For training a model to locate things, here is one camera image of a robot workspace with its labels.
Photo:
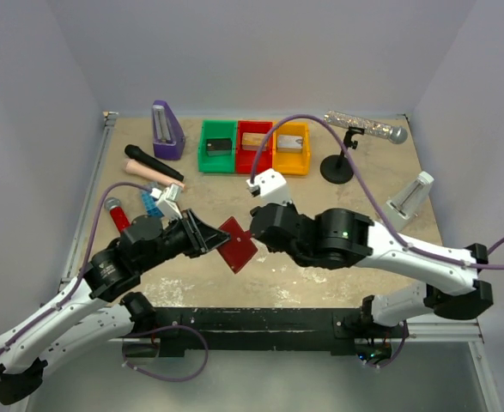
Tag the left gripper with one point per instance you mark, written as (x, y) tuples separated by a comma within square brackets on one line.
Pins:
[(203, 237)]

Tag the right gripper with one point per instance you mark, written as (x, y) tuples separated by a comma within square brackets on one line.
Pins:
[(270, 248)]

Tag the red leather card holder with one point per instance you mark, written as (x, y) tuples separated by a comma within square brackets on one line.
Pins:
[(240, 249)]

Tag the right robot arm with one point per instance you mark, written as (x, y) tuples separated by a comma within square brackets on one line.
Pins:
[(445, 283)]

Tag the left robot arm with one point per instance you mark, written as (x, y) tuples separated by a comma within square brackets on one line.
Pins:
[(100, 303)]

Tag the silver card stack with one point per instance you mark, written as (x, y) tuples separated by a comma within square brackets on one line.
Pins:
[(289, 143)]

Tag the black card stack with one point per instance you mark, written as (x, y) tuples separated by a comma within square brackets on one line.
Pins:
[(218, 146)]

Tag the gold card stack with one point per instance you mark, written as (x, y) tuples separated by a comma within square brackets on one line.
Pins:
[(251, 141)]

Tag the blue toy brick block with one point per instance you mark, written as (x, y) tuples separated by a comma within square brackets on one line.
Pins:
[(149, 201)]

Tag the red plastic bin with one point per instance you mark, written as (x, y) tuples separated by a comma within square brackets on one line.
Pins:
[(245, 153)]

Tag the black microphone stand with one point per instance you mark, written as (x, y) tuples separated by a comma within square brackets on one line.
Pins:
[(336, 168)]

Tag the yellow plastic bin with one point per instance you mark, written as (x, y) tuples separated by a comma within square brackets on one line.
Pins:
[(297, 164)]

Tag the green plastic bin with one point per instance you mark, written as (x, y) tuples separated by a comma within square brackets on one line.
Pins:
[(214, 128)]

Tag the red glitter microphone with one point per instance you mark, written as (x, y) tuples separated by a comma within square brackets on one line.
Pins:
[(119, 218)]

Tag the pink microphone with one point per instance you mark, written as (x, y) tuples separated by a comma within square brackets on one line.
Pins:
[(135, 168)]

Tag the purple metronome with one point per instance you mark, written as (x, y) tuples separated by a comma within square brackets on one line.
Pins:
[(168, 136)]

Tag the black microphone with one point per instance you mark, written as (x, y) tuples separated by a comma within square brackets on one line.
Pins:
[(137, 154)]

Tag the white metronome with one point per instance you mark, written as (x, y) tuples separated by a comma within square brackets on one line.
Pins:
[(402, 208)]

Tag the silver glitter microphone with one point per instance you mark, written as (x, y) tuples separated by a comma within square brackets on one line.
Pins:
[(391, 133)]

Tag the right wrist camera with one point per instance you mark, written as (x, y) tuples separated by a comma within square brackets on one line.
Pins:
[(271, 187)]

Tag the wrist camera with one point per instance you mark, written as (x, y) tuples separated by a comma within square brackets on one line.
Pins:
[(166, 201), (271, 187)]

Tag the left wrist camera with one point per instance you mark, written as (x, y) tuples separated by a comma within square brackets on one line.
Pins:
[(166, 201)]

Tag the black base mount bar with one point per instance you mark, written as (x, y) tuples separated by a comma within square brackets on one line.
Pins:
[(333, 330)]

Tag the aluminium frame rail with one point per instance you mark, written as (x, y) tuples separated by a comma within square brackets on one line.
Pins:
[(69, 270)]

